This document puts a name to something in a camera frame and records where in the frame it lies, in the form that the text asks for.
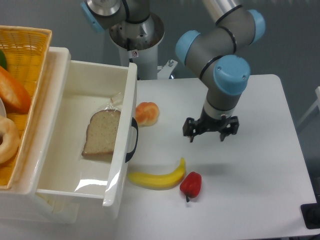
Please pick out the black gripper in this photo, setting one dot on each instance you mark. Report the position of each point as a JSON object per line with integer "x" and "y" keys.
{"x": 225, "y": 126}

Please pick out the white drawer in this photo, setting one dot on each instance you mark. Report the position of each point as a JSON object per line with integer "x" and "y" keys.
{"x": 66, "y": 173}

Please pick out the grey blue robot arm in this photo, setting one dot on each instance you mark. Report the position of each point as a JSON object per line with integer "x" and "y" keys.
{"x": 211, "y": 57}

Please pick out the white drawer cabinet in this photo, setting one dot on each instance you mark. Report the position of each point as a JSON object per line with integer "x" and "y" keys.
{"x": 22, "y": 202}

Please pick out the red bell pepper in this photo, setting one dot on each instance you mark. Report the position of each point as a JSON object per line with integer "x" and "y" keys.
{"x": 191, "y": 186}

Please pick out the orange knotted bread roll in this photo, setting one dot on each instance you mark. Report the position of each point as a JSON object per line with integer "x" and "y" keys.
{"x": 147, "y": 113}

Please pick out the yellow banana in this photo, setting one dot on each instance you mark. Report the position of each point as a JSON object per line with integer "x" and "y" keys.
{"x": 159, "y": 181}

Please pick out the bagged bread slice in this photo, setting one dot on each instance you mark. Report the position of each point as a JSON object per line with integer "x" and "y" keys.
{"x": 102, "y": 130}

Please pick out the black device at edge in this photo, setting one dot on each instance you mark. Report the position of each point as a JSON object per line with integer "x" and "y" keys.
{"x": 311, "y": 215}

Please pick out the orange baguette loaf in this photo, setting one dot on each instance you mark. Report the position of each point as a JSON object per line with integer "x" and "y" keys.
{"x": 13, "y": 93}

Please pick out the yellow wicker basket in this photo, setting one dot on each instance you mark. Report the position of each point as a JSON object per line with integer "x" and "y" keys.
{"x": 25, "y": 50}

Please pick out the beige bagel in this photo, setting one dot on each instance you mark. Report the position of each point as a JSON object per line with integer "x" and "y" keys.
{"x": 10, "y": 139}

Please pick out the green vegetable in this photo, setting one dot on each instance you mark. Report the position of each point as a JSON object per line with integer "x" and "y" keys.
{"x": 3, "y": 60}

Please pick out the white frame at right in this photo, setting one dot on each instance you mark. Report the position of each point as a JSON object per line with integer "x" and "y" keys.
{"x": 310, "y": 113}

